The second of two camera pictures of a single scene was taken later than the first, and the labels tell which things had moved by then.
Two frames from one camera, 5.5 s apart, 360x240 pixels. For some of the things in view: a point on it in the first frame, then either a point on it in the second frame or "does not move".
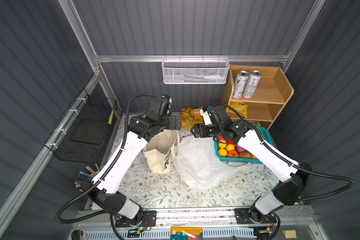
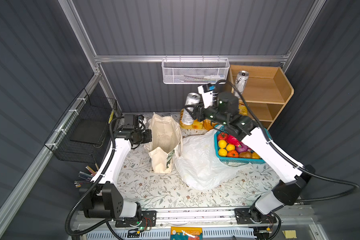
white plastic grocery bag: [199, 166] does not move
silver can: [253, 83] to [192, 98]
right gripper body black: [204, 130] to [209, 113]
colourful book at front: [184, 233] does not move
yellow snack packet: [241, 107] does not move
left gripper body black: [167, 122] to [143, 137]
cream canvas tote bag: [160, 149] does not move
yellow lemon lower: [222, 152] does not move
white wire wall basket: [195, 71] does not move
